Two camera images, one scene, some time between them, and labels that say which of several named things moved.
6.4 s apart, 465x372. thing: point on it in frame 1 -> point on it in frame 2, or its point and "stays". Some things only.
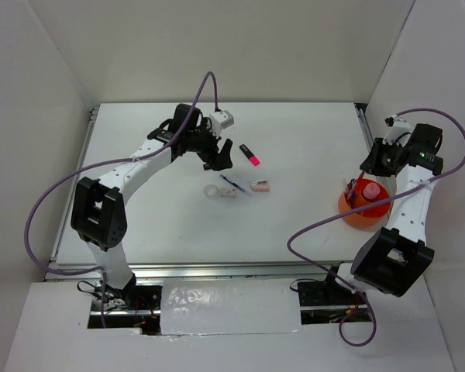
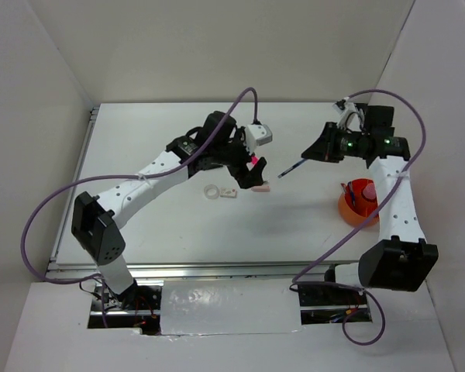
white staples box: [228, 192] stays
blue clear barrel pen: [246, 192] -> [299, 163]
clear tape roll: [211, 191] stays
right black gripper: [372, 164] -> [325, 147]
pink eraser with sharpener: [260, 186] stays
